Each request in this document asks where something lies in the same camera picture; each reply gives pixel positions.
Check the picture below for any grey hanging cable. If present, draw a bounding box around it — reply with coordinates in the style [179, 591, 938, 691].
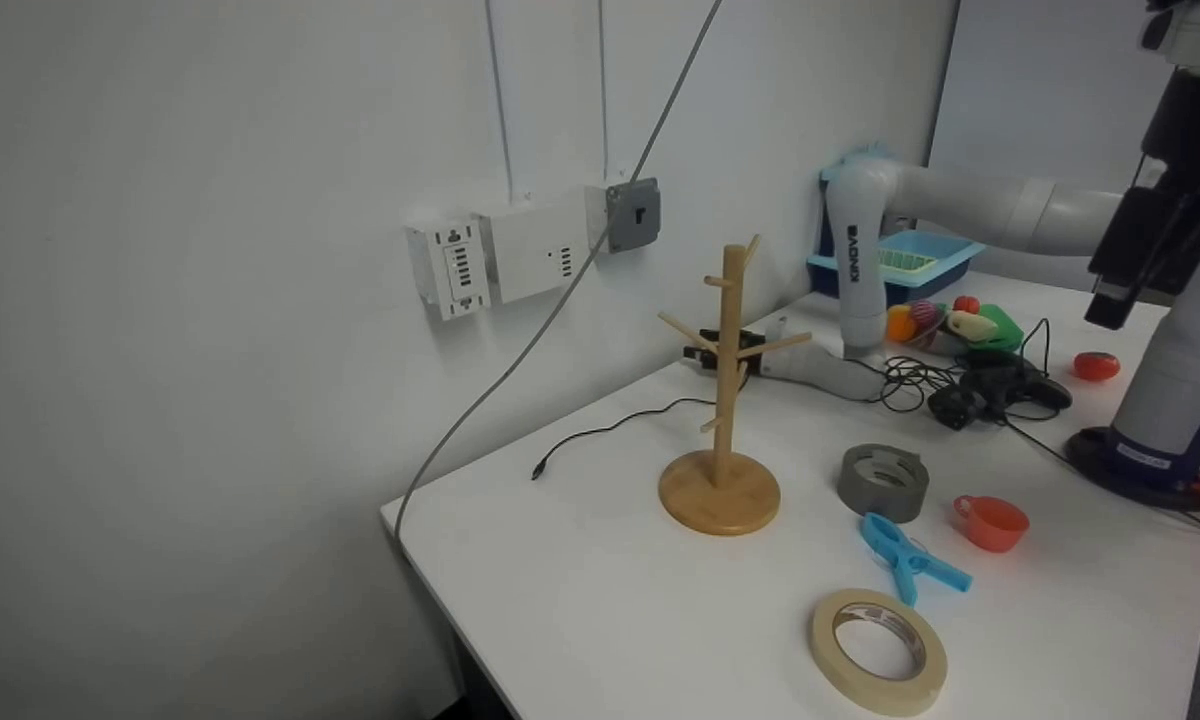
[387, 0, 727, 540]

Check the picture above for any orange ball toy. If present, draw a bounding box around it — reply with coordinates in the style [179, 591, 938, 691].
[886, 299, 927, 350]

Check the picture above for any wooden peg rack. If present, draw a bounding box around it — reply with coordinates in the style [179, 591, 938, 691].
[657, 231, 815, 540]

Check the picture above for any tangled black cable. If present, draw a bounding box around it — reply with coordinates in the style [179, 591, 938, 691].
[877, 346, 953, 414]

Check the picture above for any white blue bottle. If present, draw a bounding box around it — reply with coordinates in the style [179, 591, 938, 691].
[805, 223, 987, 309]

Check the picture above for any white wall conduit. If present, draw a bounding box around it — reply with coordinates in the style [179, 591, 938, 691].
[592, 0, 619, 188]
[479, 0, 520, 210]

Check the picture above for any black vertical wall trim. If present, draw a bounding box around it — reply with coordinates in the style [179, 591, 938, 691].
[926, 0, 964, 170]

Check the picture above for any thin black table cable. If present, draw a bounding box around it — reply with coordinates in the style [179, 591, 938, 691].
[529, 393, 722, 482]

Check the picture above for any grey masking tape roll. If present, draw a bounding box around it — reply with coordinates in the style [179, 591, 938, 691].
[834, 439, 933, 526]

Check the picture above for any black mouse-like device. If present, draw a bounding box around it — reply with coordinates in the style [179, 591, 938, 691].
[926, 346, 1075, 432]

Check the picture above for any small black device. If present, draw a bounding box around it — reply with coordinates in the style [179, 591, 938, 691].
[679, 322, 771, 384]

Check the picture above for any green yellow toy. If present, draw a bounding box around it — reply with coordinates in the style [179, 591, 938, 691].
[943, 304, 1033, 361]

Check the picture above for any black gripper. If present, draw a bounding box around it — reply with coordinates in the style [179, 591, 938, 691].
[1084, 73, 1200, 331]

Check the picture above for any red round lid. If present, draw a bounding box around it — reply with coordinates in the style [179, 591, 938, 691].
[1069, 346, 1125, 386]

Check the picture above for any beige masking tape roll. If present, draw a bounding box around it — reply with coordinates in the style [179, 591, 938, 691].
[805, 583, 953, 720]

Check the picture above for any blue plastic clamp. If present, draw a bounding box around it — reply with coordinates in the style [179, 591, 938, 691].
[851, 507, 978, 611]

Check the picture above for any small red bowl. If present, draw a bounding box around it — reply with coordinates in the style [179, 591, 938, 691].
[943, 490, 1035, 554]

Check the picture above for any white wall socket box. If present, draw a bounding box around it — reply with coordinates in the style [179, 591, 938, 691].
[484, 194, 592, 309]

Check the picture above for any white labelled wall box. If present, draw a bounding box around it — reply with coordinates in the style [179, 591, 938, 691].
[404, 210, 496, 328]

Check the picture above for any grey wall junction box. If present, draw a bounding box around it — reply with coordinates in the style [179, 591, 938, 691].
[584, 170, 667, 257]

